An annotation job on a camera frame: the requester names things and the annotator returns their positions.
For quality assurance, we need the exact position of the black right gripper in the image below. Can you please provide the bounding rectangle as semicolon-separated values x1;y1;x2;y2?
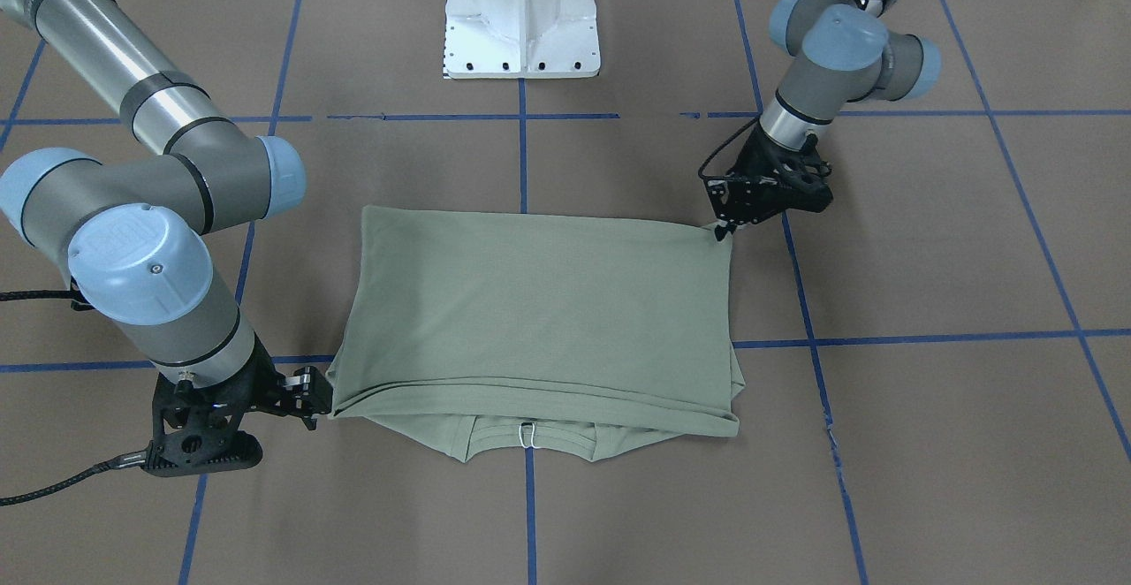
144;338;334;479

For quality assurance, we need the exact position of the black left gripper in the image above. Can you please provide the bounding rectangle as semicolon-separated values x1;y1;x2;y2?
702;121;834;242

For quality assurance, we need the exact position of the sage green long-sleeve shirt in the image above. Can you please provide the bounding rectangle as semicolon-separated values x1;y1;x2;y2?
328;206;746;463

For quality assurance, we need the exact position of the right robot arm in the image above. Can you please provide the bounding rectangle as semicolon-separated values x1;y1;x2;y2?
3;0;329;478

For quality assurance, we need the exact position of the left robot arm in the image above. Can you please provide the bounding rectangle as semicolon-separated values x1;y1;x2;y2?
698;0;941;241

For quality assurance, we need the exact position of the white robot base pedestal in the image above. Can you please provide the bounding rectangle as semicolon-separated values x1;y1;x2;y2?
442;0;602;80

